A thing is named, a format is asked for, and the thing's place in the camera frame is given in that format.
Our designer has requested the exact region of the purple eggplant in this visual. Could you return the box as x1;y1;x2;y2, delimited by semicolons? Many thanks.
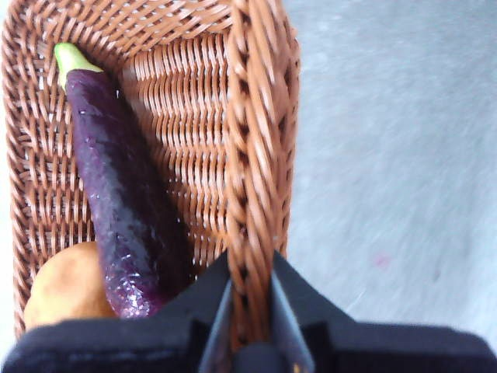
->
54;42;191;319

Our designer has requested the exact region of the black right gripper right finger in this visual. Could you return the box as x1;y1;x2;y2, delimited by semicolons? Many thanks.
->
270;250;497;373

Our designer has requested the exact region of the brown wicker basket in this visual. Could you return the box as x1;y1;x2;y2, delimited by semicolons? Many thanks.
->
2;0;302;350

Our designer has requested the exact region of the brown potato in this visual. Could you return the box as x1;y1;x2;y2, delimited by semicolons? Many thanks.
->
23;241;117;331

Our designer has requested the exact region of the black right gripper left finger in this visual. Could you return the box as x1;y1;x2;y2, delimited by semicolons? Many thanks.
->
2;250;234;373

